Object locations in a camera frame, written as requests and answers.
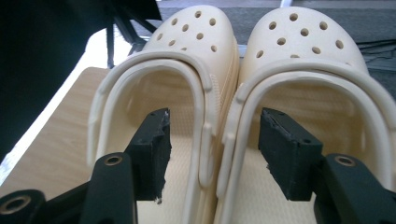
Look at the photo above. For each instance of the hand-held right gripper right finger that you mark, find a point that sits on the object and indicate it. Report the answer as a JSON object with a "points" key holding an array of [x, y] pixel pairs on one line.
{"points": [[289, 155]]}

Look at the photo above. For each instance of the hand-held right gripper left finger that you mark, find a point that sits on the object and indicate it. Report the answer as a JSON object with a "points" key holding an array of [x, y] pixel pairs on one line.
{"points": [[152, 149]]}

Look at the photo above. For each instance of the cream perforated clog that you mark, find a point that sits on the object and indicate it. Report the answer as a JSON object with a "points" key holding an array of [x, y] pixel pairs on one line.
{"points": [[193, 31], [299, 40]]}

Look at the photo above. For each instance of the black stand legs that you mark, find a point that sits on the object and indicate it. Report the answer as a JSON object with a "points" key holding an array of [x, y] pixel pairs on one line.
{"points": [[109, 46]]}

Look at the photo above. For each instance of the black curtain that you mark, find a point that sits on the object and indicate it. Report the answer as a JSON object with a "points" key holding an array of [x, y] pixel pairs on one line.
{"points": [[37, 62]]}

